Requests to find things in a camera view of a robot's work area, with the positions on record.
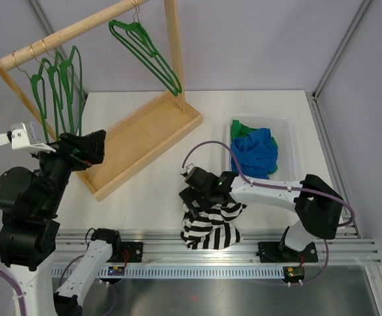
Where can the empty green hanger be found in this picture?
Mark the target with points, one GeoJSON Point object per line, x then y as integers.
{"type": "Point", "coordinates": [139, 35]}
{"type": "Point", "coordinates": [159, 67]}

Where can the wooden clothes rack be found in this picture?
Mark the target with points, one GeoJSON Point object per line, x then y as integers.
{"type": "Point", "coordinates": [136, 140]}

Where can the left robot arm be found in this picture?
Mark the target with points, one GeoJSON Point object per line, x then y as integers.
{"type": "Point", "coordinates": [29, 201]}

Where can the aluminium mounting rail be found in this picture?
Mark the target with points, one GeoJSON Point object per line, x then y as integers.
{"type": "Point", "coordinates": [168, 247]}

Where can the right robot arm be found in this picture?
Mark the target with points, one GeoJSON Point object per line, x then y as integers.
{"type": "Point", "coordinates": [317, 206]}

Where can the green tank top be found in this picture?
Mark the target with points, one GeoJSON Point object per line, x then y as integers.
{"type": "Point", "coordinates": [238, 128]}

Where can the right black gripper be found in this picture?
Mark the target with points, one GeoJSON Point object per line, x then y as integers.
{"type": "Point", "coordinates": [190, 194]}

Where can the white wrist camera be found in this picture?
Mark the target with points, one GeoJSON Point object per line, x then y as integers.
{"type": "Point", "coordinates": [23, 136]}
{"type": "Point", "coordinates": [186, 169]}

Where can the green hanger of striped top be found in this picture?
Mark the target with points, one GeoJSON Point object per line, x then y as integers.
{"type": "Point", "coordinates": [73, 93]}

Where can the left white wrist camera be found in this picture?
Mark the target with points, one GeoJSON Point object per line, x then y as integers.
{"type": "Point", "coordinates": [23, 136]}

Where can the black white striped tank top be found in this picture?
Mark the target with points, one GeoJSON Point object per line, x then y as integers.
{"type": "Point", "coordinates": [213, 229]}

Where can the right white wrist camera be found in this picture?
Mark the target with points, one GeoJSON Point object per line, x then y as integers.
{"type": "Point", "coordinates": [186, 169]}

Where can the blue tank top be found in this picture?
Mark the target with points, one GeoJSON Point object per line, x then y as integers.
{"type": "Point", "coordinates": [254, 154]}

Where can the empty green hanger front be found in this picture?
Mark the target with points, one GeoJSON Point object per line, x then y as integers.
{"type": "Point", "coordinates": [159, 67]}

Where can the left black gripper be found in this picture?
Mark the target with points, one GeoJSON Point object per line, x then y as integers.
{"type": "Point", "coordinates": [91, 148]}

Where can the white slotted cable duct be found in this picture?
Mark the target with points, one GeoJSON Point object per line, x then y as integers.
{"type": "Point", "coordinates": [172, 272]}

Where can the empty green hanger rear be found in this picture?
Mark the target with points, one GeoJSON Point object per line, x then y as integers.
{"type": "Point", "coordinates": [139, 35]}

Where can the white plastic basket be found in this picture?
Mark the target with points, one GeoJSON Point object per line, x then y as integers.
{"type": "Point", "coordinates": [288, 164]}

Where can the green hanger of blue top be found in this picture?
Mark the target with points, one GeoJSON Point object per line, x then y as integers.
{"type": "Point", "coordinates": [55, 82]}

